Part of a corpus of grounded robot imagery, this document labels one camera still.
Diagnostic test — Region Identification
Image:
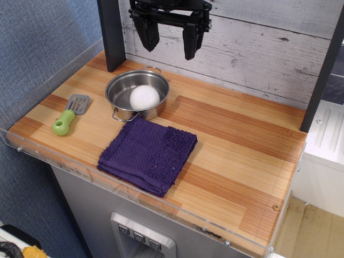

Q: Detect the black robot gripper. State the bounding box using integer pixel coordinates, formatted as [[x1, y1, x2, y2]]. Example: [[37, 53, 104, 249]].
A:
[[129, 1, 212, 60]]

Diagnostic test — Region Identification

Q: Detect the small steel pot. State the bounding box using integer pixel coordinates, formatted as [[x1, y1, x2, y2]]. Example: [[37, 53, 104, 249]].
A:
[[105, 67, 170, 122]]

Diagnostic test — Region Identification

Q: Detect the purple towel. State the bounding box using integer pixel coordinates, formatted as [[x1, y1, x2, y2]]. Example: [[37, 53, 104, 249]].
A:
[[97, 118, 198, 197]]

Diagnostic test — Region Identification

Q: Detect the white ball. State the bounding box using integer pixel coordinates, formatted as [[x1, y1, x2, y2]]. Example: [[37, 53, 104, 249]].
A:
[[130, 85, 160, 110]]

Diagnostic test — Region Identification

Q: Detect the clear acrylic table guard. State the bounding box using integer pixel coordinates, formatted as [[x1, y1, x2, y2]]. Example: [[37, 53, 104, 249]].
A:
[[8, 38, 310, 257]]

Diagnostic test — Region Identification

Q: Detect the white toy sink counter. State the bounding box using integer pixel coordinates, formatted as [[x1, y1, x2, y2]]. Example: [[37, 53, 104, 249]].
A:
[[291, 101, 343, 217]]

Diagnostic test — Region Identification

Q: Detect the silver dispenser button panel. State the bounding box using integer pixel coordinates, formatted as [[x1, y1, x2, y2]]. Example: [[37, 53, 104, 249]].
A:
[[110, 212, 177, 257]]

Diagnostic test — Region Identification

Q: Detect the black and yellow object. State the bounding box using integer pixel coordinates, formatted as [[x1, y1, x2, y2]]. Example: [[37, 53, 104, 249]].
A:
[[1, 225, 49, 257]]

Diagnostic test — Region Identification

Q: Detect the dark left shelf post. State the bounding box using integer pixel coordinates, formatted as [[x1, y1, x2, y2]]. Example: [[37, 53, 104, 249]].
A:
[[97, 0, 126, 72]]

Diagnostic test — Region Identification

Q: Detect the dark shelf post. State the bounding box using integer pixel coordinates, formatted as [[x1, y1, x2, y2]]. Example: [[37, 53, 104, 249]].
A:
[[97, 0, 126, 72], [300, 6, 343, 133]]

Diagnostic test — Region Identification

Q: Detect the green handled grey spatula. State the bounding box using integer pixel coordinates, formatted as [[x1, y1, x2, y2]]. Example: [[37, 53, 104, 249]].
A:
[[52, 94, 90, 136]]

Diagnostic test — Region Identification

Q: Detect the dark right shelf post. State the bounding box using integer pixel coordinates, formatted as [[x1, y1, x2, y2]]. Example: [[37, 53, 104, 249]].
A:
[[300, 6, 343, 133]]

